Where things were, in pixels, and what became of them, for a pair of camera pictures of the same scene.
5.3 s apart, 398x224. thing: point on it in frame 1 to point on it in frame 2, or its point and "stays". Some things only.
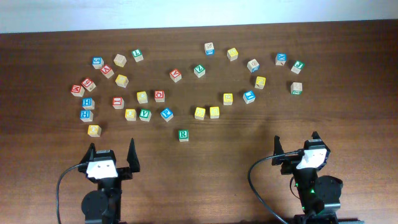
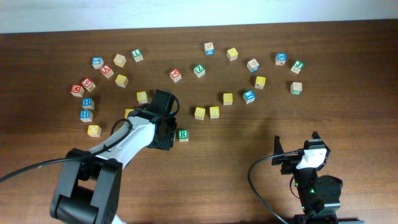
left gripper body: x=121 y=175 to x=164 y=142
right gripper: x=290 y=162 stays
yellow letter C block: x=142 y=97 stays
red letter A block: x=175 y=75 stays
